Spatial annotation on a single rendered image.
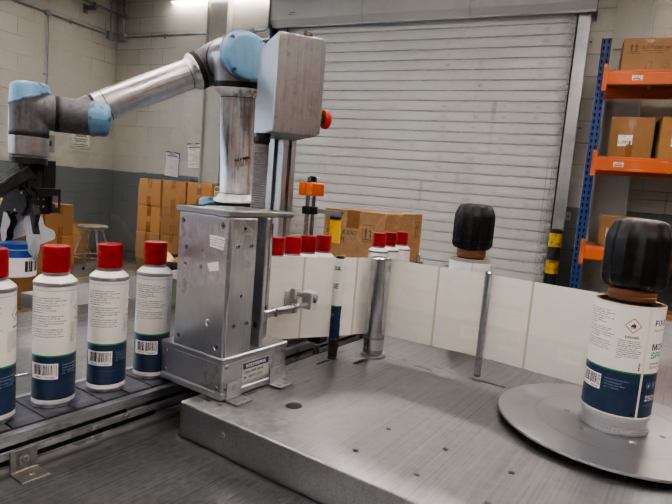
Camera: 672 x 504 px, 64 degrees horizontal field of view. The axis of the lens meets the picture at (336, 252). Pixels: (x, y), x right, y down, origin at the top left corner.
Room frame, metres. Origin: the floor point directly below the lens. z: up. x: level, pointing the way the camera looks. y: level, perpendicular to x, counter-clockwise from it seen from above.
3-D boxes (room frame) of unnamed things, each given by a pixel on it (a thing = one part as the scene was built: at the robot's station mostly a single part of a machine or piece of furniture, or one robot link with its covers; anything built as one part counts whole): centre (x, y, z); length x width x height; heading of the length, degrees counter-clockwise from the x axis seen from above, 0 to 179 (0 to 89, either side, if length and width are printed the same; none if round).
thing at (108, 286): (0.74, 0.31, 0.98); 0.05 x 0.05 x 0.20
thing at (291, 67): (1.16, 0.13, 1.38); 0.17 x 0.10 x 0.19; 21
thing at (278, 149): (1.25, 0.14, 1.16); 0.04 x 0.04 x 0.67; 56
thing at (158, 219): (5.47, 1.33, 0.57); 1.20 x 0.85 x 1.14; 158
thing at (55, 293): (0.67, 0.35, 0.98); 0.05 x 0.05 x 0.20
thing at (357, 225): (1.95, -0.13, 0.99); 0.30 x 0.24 x 0.27; 148
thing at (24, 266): (1.12, 0.67, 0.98); 0.07 x 0.07 x 0.07
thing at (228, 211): (0.80, 0.15, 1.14); 0.14 x 0.11 x 0.01; 146
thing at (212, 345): (0.80, 0.16, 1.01); 0.14 x 0.13 x 0.26; 146
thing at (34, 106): (1.15, 0.66, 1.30); 0.09 x 0.08 x 0.11; 122
